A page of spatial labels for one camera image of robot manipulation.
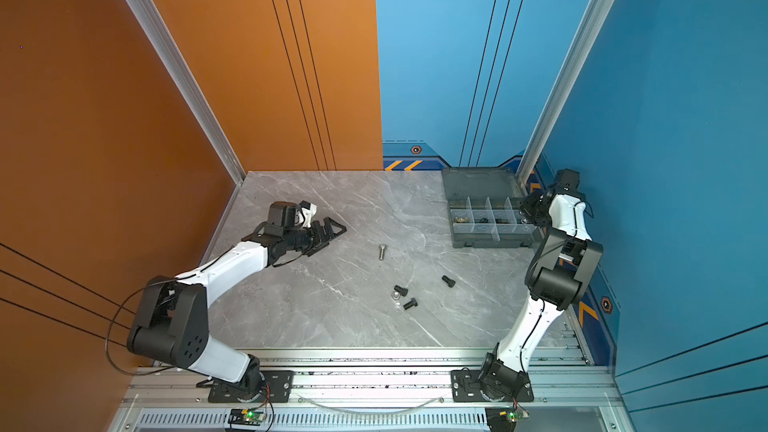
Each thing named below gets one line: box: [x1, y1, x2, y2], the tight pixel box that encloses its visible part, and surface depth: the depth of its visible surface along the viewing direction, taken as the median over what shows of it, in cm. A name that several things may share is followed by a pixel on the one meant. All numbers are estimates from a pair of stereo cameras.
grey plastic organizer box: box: [441, 167, 539, 249], surface depth 107 cm
